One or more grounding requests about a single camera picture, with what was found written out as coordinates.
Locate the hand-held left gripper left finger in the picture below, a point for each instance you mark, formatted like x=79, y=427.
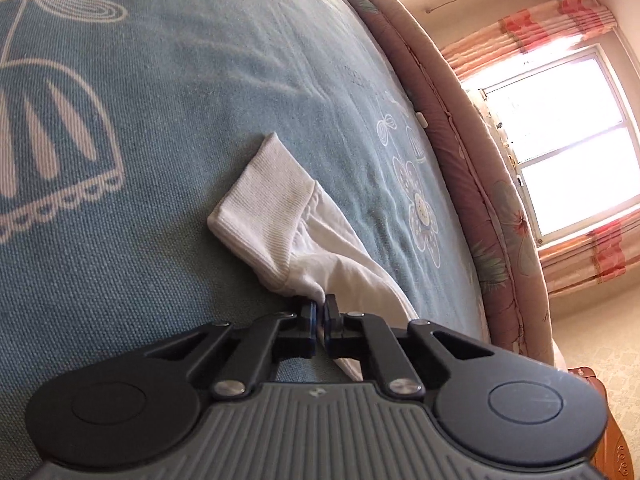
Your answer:
x=311, y=330

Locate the blue floral bed sheet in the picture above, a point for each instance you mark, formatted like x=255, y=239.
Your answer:
x=200, y=85

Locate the small white plastic object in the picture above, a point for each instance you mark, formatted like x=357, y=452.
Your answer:
x=421, y=119

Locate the white garment sleeve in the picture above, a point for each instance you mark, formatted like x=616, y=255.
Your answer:
x=270, y=215

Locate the bright window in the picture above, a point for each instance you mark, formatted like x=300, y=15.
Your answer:
x=565, y=135

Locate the pink floral folded quilt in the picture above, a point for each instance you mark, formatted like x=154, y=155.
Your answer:
x=470, y=175

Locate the pink floral curtain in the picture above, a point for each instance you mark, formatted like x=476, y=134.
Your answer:
x=595, y=250
x=525, y=30

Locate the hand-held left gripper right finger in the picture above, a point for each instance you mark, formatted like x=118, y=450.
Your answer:
x=327, y=330

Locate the orange wooden headboard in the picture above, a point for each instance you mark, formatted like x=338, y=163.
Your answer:
x=620, y=425

